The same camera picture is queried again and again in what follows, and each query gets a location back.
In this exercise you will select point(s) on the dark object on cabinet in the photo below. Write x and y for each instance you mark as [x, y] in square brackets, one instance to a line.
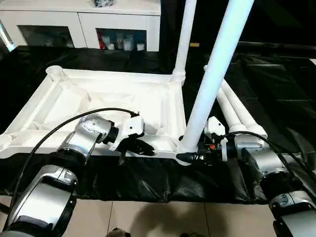
[104, 3]

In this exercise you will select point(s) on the red white bottle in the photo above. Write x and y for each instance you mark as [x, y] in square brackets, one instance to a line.
[100, 43]

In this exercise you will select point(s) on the pale blue white pole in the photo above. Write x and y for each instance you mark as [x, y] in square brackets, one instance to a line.
[6, 37]

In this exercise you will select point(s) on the small white jar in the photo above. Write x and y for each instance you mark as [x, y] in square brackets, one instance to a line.
[141, 47]

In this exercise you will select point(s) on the small yellow label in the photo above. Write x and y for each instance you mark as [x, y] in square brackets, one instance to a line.
[194, 45]

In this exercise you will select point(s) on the black horizontal bar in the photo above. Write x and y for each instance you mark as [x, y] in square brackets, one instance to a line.
[276, 46]

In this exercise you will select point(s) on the black metal table frame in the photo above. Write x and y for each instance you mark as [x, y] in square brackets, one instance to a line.
[3, 208]

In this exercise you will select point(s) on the white plastic table leg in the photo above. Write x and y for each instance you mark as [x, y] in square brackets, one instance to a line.
[217, 61]
[232, 111]
[185, 37]
[247, 111]

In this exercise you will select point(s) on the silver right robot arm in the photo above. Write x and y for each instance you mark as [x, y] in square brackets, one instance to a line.
[266, 158]

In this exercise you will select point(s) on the black backdrop cloth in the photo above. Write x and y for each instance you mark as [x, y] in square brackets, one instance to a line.
[271, 19]

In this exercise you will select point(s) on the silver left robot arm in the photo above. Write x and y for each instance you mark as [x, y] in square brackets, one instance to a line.
[91, 130]

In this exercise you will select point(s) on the black glossy mat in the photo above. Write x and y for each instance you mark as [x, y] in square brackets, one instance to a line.
[271, 93]

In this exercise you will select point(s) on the dark brown round object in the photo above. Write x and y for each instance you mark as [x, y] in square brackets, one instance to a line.
[119, 233]

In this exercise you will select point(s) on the white glass-door cabinet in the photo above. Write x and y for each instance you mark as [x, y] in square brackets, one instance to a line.
[79, 19]

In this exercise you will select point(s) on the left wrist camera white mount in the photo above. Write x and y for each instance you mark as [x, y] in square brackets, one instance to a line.
[130, 126]

